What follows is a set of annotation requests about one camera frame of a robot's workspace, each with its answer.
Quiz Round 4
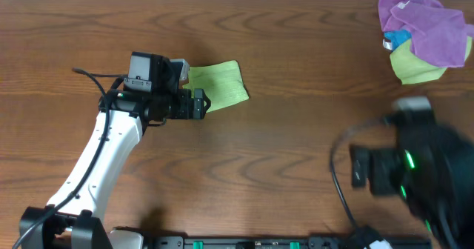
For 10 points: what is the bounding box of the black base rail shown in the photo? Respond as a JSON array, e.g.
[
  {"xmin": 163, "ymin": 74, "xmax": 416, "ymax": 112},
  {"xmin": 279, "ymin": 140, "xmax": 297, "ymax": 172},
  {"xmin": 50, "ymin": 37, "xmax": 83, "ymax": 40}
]
[{"xmin": 110, "ymin": 226, "xmax": 433, "ymax": 249}]

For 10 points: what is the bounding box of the blue cloth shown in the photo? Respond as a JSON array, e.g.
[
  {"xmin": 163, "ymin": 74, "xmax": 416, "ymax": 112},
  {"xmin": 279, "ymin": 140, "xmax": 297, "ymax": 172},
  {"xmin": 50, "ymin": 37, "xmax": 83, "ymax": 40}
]
[{"xmin": 382, "ymin": 30, "xmax": 411, "ymax": 51}]

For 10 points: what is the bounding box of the purple microfiber cloth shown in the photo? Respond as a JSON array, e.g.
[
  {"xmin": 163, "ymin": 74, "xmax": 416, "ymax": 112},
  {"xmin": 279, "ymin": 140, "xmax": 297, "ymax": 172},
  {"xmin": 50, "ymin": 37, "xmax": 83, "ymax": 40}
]
[{"xmin": 378, "ymin": 0, "xmax": 473, "ymax": 67}]

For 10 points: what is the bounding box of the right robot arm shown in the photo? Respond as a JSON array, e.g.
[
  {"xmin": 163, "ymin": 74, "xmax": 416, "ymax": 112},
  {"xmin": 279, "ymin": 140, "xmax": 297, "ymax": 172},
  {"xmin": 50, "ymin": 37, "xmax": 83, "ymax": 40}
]
[{"xmin": 349, "ymin": 108, "xmax": 473, "ymax": 248}]

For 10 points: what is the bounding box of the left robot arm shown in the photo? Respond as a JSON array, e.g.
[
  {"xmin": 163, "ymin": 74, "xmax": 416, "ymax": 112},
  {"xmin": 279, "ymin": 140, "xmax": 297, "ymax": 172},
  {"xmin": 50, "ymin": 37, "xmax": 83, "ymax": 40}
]
[{"xmin": 14, "ymin": 52, "xmax": 211, "ymax": 248}]

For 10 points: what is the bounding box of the green microfiber cloth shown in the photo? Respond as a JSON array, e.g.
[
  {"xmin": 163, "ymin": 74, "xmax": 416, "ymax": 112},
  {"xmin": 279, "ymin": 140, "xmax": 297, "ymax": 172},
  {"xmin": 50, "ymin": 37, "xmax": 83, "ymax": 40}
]
[{"xmin": 183, "ymin": 60, "xmax": 249, "ymax": 113}]

